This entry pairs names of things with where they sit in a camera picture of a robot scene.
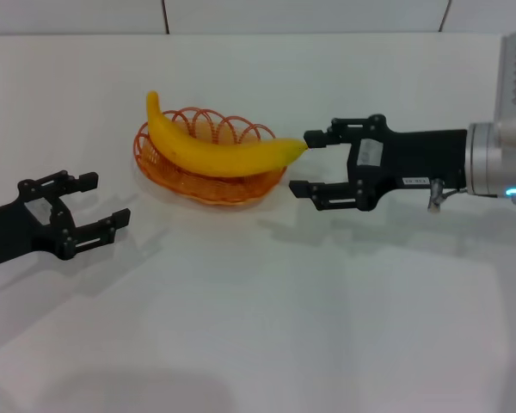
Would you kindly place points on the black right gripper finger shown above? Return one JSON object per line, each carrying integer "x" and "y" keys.
{"x": 316, "y": 137}
{"x": 301, "y": 188}

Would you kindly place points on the yellow banana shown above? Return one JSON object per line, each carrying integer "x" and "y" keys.
{"x": 206, "y": 157}

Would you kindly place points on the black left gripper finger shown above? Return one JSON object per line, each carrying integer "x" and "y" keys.
{"x": 120, "y": 217}
{"x": 88, "y": 180}

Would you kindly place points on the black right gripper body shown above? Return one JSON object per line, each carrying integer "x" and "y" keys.
{"x": 421, "y": 155}

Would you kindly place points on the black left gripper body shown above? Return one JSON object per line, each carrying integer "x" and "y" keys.
{"x": 17, "y": 232}

